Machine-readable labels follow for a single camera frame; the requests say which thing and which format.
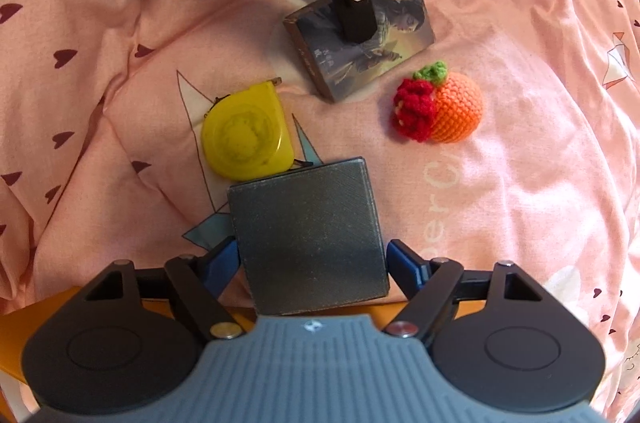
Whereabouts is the orange cardboard box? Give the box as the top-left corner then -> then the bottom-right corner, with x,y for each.
0,296 -> 486,386

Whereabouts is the crochet orange strawberry toy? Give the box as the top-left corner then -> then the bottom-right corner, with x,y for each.
390,61 -> 484,143

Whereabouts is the pink patterned duvet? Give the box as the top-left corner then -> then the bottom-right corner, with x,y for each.
1,0 -> 639,422

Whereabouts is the dark grey square box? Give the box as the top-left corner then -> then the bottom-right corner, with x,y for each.
228,157 -> 390,316

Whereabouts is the yellow tape measure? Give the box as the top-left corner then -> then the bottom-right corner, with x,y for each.
201,80 -> 295,181

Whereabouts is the illustrated picture book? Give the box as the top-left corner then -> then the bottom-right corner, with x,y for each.
283,0 -> 435,102

